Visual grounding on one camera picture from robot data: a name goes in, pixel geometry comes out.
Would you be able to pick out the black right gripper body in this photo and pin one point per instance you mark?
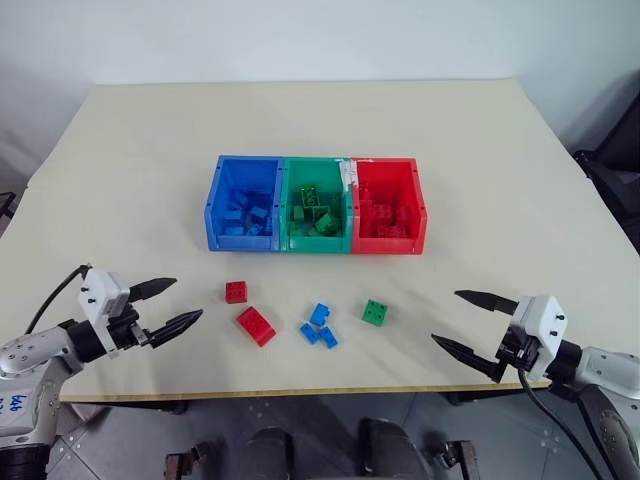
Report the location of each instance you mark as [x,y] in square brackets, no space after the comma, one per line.
[517,350]

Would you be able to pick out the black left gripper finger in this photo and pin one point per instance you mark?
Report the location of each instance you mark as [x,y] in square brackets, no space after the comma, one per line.
[155,287]
[177,325]

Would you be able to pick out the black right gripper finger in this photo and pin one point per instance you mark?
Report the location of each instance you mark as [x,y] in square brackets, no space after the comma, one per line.
[487,300]
[465,355]

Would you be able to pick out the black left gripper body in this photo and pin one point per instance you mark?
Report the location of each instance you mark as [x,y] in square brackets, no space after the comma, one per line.
[127,330]

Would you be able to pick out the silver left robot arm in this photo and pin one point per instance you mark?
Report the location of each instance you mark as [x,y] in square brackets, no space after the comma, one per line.
[30,360]

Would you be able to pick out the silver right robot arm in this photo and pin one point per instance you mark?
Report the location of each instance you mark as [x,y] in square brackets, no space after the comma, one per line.
[607,400]

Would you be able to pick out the small red toy brick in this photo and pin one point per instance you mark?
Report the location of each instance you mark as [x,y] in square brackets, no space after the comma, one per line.
[235,292]

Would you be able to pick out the long red toy brick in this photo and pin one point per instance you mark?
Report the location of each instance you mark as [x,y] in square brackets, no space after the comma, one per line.
[256,325]

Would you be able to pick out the blue toy brick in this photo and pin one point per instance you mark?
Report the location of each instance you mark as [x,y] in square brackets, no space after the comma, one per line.
[232,216]
[328,337]
[308,333]
[256,231]
[320,313]
[235,231]

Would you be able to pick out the green square toy brick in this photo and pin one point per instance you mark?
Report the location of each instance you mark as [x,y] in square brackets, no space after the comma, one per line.
[375,311]

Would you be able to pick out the blue plastic storage bin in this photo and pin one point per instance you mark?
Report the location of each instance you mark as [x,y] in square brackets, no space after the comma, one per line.
[242,205]

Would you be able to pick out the dark rounded shape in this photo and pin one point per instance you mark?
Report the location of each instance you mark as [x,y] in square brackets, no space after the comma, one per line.
[387,447]

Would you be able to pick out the red plastic storage bin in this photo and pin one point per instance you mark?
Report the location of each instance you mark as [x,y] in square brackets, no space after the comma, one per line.
[390,210]

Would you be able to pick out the dark object beside table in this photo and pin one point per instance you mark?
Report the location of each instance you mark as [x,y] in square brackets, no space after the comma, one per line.
[5,207]

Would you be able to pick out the green plastic storage bin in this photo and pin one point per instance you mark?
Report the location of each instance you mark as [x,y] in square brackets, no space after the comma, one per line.
[315,210]

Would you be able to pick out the white paper label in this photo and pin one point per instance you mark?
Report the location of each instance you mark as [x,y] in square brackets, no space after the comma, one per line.
[348,175]

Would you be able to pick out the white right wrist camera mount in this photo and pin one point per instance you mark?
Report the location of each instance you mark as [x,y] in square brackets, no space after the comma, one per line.
[542,325]

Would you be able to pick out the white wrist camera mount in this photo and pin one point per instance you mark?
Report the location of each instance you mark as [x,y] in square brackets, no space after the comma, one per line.
[542,325]
[100,295]

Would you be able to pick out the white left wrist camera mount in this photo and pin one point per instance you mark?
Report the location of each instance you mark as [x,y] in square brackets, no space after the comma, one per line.
[100,295]

